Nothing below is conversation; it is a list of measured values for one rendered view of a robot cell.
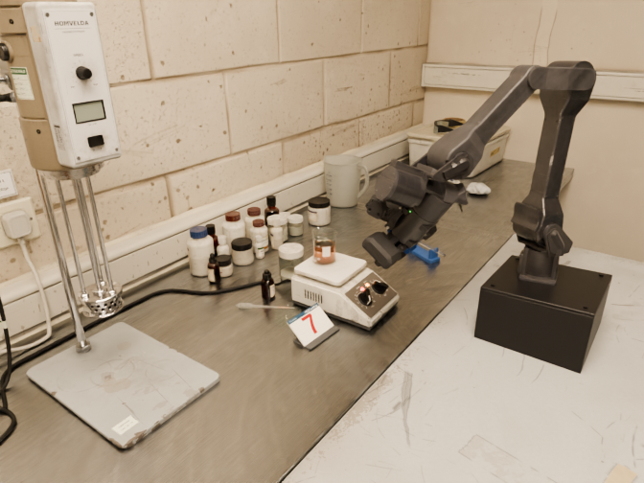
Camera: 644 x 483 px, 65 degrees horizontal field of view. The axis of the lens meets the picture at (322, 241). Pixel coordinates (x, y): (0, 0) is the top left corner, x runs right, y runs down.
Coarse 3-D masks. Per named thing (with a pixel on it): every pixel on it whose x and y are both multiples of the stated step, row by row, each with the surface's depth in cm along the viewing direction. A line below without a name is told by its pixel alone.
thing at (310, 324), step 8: (312, 312) 101; (320, 312) 102; (296, 320) 98; (304, 320) 99; (312, 320) 100; (320, 320) 101; (328, 320) 102; (296, 328) 97; (304, 328) 98; (312, 328) 99; (320, 328) 100; (304, 336) 97
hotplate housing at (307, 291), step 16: (368, 272) 109; (304, 288) 107; (320, 288) 104; (336, 288) 103; (304, 304) 109; (320, 304) 106; (336, 304) 103; (352, 304) 101; (352, 320) 102; (368, 320) 100
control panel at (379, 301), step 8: (368, 280) 108; (352, 288) 104; (360, 288) 104; (368, 288) 106; (352, 296) 102; (376, 296) 105; (384, 296) 106; (392, 296) 107; (360, 304) 101; (376, 304) 103; (384, 304) 104; (368, 312) 101; (376, 312) 102
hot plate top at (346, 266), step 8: (312, 256) 113; (336, 256) 112; (344, 256) 112; (304, 264) 109; (312, 264) 109; (336, 264) 109; (344, 264) 109; (352, 264) 108; (360, 264) 108; (296, 272) 107; (304, 272) 106; (312, 272) 106; (320, 272) 105; (328, 272) 105; (336, 272) 105; (344, 272) 105; (352, 272) 105; (320, 280) 104; (328, 280) 103; (336, 280) 102; (344, 280) 103
